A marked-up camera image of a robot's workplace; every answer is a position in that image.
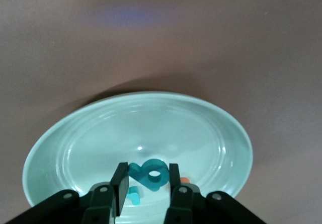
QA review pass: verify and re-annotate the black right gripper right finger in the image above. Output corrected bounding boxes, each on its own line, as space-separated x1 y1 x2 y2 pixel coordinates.
163 163 267 224

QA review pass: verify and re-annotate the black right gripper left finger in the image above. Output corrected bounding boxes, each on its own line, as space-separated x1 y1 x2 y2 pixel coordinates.
5 162 129 224

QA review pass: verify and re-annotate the teal foam letter l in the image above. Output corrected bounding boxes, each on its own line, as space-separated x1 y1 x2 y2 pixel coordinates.
127 186 140 206

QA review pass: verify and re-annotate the teal foam letter a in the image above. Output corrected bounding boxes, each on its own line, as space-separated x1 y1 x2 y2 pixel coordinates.
128 159 169 192

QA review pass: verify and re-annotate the pale green plate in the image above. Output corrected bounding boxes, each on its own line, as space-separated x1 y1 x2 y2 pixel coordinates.
22 91 254 224

